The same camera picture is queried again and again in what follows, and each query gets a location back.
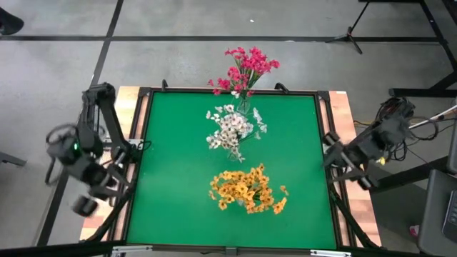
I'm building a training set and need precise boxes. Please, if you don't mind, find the grey chair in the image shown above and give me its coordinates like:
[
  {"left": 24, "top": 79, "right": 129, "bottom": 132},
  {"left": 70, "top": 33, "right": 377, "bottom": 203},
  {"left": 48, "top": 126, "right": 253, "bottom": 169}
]
[{"left": 417, "top": 167, "right": 457, "bottom": 257}]

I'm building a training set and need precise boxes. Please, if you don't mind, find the black diagonal frame strut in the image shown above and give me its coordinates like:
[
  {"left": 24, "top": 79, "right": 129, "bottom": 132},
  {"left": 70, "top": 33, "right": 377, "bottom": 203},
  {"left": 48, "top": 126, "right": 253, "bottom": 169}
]
[
  {"left": 85, "top": 188, "right": 137, "bottom": 243},
  {"left": 330, "top": 188, "right": 381, "bottom": 249}
]

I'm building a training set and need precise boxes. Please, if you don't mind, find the silver pole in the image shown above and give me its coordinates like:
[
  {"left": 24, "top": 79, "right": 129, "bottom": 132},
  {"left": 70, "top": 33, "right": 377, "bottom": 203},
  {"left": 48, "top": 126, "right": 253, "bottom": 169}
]
[{"left": 409, "top": 105, "right": 457, "bottom": 129}]

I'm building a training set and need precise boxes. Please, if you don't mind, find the person's shoe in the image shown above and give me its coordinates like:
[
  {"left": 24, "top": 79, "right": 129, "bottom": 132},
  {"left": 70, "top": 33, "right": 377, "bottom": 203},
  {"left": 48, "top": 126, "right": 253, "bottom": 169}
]
[{"left": 0, "top": 6, "right": 25, "bottom": 36}]

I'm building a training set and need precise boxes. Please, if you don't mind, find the black crossbeam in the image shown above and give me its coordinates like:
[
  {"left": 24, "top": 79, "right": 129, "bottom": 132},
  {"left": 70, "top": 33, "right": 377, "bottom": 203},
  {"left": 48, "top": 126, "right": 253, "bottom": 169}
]
[{"left": 0, "top": 241, "right": 457, "bottom": 257}]

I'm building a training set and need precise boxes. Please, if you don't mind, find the black desk leg frame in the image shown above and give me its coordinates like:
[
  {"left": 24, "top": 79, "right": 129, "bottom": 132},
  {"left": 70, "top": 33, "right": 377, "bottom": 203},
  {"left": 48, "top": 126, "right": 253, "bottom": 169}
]
[{"left": 358, "top": 0, "right": 457, "bottom": 98}]

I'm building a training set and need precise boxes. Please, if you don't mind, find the black cable bundle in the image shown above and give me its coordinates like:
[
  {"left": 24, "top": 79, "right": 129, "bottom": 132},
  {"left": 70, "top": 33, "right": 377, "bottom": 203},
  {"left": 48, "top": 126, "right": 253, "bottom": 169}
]
[{"left": 387, "top": 123, "right": 457, "bottom": 162}]

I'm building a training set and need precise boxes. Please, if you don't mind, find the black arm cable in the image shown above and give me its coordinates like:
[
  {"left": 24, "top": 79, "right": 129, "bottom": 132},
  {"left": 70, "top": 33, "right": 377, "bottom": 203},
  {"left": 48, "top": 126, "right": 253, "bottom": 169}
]
[
  {"left": 410, "top": 116, "right": 440, "bottom": 142},
  {"left": 44, "top": 123, "right": 79, "bottom": 186}
]

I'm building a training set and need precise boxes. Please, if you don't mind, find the red artificial flower bunch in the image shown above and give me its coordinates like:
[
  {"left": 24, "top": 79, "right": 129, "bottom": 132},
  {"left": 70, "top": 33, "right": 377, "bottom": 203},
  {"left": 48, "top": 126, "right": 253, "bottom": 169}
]
[
  {"left": 224, "top": 47, "right": 251, "bottom": 101},
  {"left": 208, "top": 78, "right": 256, "bottom": 104},
  {"left": 242, "top": 46, "right": 281, "bottom": 103}
]

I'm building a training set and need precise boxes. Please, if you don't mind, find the black tripod stand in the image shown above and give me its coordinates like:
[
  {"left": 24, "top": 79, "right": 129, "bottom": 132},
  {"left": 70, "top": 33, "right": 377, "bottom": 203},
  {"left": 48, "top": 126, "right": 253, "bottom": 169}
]
[{"left": 324, "top": 0, "right": 376, "bottom": 55}]

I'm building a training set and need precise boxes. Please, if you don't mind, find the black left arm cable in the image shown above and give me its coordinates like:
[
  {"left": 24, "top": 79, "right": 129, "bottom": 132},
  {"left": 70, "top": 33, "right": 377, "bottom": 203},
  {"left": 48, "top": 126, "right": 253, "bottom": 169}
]
[{"left": 44, "top": 123, "right": 79, "bottom": 186}]

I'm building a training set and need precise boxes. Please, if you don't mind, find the green table mat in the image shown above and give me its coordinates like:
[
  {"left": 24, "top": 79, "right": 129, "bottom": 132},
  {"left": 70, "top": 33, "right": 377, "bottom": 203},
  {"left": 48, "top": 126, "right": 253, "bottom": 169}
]
[{"left": 126, "top": 91, "right": 337, "bottom": 250}]

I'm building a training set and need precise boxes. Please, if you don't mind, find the black table frame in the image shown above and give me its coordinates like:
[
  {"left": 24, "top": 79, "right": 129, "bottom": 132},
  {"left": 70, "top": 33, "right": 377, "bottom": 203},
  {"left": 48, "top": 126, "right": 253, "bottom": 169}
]
[{"left": 109, "top": 86, "right": 356, "bottom": 251}]

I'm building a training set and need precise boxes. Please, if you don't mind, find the silver aluminium bracket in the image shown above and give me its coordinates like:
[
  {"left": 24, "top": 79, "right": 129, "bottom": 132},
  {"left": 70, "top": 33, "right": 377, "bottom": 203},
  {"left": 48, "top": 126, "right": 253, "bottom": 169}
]
[
  {"left": 309, "top": 248, "right": 353, "bottom": 257},
  {"left": 111, "top": 244, "right": 154, "bottom": 256}
]

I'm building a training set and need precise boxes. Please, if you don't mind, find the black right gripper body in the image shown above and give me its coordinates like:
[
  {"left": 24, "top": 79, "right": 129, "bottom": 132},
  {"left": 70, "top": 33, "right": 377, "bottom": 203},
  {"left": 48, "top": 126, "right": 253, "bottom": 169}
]
[{"left": 323, "top": 131, "right": 375, "bottom": 191}]

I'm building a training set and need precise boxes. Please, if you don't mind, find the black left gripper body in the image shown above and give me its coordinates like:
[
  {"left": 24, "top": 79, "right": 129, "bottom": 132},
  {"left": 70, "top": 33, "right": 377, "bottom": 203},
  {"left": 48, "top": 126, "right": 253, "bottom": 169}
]
[{"left": 73, "top": 149, "right": 126, "bottom": 218}]

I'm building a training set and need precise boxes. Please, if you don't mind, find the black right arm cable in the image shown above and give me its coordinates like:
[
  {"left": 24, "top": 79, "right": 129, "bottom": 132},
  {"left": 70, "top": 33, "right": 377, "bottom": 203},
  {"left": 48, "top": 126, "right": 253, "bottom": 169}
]
[{"left": 410, "top": 116, "right": 440, "bottom": 142}]

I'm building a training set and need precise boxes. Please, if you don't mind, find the black floor beam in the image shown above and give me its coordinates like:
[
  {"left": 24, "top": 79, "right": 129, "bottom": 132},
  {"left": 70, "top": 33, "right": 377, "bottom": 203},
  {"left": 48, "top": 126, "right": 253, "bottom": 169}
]
[{"left": 367, "top": 156, "right": 454, "bottom": 194}]

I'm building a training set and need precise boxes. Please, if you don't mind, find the dark laptop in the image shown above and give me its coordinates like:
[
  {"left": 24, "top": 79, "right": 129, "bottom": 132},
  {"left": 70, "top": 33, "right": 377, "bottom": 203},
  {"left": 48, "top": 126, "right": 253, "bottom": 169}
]
[{"left": 441, "top": 188, "right": 457, "bottom": 243}]

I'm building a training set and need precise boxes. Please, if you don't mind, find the grey chair base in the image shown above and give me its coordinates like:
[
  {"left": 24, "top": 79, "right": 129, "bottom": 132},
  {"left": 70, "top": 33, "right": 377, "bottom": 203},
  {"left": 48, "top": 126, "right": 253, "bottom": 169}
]
[{"left": 0, "top": 151, "right": 28, "bottom": 168}]

